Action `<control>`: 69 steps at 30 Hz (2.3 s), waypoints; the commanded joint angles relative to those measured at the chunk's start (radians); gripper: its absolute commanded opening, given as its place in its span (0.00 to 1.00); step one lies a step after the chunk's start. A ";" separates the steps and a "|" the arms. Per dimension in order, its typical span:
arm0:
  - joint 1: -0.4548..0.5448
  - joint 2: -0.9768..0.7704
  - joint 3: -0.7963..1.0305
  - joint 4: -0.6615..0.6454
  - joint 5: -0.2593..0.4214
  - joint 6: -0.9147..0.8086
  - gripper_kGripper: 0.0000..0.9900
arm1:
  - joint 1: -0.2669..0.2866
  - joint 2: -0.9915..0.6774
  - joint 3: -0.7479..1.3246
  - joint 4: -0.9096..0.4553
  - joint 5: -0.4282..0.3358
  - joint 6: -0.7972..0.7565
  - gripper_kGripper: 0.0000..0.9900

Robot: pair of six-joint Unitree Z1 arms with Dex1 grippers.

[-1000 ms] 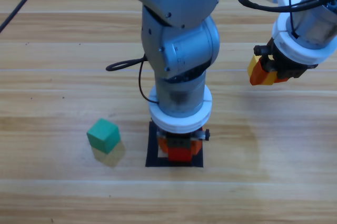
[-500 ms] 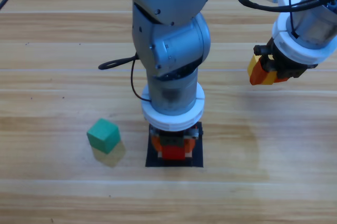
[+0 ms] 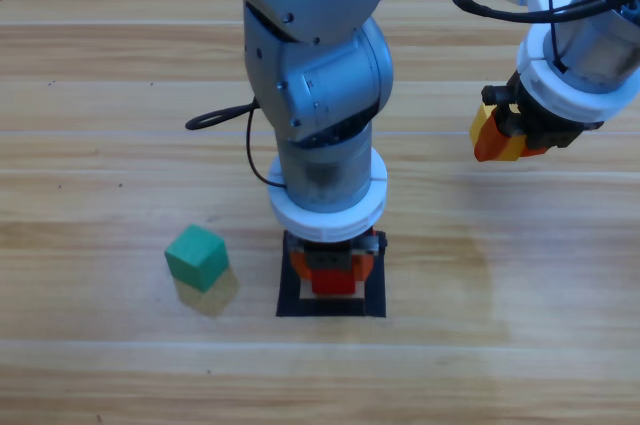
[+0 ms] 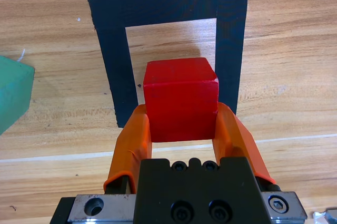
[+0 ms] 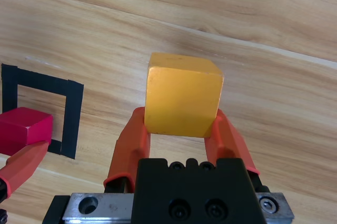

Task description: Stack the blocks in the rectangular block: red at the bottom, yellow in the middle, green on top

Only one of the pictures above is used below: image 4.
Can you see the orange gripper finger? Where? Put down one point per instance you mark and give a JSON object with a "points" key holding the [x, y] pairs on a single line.
{"points": [[234, 137], [131, 142]]}

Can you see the red wooden cube block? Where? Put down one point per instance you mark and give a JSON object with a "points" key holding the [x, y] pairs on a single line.
{"points": [[181, 97]]}

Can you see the green wooden cube block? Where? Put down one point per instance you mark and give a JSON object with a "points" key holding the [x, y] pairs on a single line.
{"points": [[13, 89]]}

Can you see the black tape square outline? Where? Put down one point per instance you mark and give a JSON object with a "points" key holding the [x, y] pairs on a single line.
{"points": [[168, 5]]}

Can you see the aluminium rail with taped end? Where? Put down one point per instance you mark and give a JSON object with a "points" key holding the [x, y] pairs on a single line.
{"points": [[332, 217]]}

